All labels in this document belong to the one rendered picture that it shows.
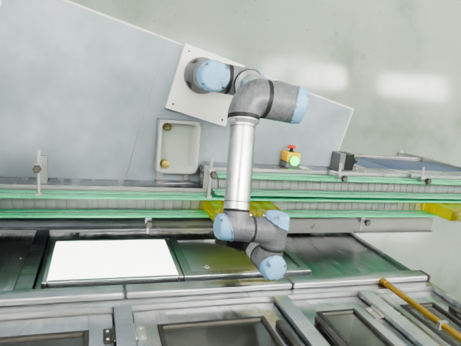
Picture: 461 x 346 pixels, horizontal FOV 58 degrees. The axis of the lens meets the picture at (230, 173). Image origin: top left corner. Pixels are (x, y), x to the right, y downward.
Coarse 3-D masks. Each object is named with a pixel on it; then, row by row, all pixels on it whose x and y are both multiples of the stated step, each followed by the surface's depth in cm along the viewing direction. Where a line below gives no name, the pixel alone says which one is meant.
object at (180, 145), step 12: (168, 120) 171; (168, 132) 179; (180, 132) 181; (192, 132) 182; (168, 144) 181; (180, 144) 182; (192, 144) 183; (168, 156) 182; (180, 156) 183; (192, 156) 182; (168, 168) 179; (180, 168) 181; (192, 168) 181
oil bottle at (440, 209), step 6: (426, 204) 214; (432, 204) 210; (438, 204) 207; (444, 204) 209; (426, 210) 214; (432, 210) 210; (438, 210) 206; (444, 210) 203; (450, 210) 199; (456, 210) 199; (444, 216) 203; (450, 216) 199; (456, 216) 197
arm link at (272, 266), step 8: (256, 248) 128; (256, 256) 125; (264, 256) 122; (272, 256) 120; (280, 256) 122; (256, 264) 125; (264, 264) 120; (272, 264) 119; (280, 264) 120; (264, 272) 119; (272, 272) 120; (280, 272) 121; (272, 280) 121
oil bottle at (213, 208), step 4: (204, 200) 176; (208, 200) 173; (212, 200) 174; (216, 200) 174; (204, 204) 176; (208, 204) 171; (212, 204) 169; (216, 204) 169; (220, 204) 170; (204, 208) 176; (208, 208) 171; (212, 208) 165; (216, 208) 164; (220, 208) 164; (208, 212) 171; (212, 212) 165; (216, 212) 161; (220, 212) 161; (212, 216) 165
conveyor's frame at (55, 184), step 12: (216, 168) 178; (252, 168) 183; (264, 168) 186; (276, 168) 189; (312, 168) 198; (324, 168) 202; (360, 168) 212; (372, 168) 216; (0, 180) 160; (12, 180) 162; (24, 180) 163; (60, 180) 169; (72, 180) 170; (84, 180) 172; (96, 180) 174; (108, 180) 176; (120, 180) 178; (132, 180) 180; (204, 192) 179
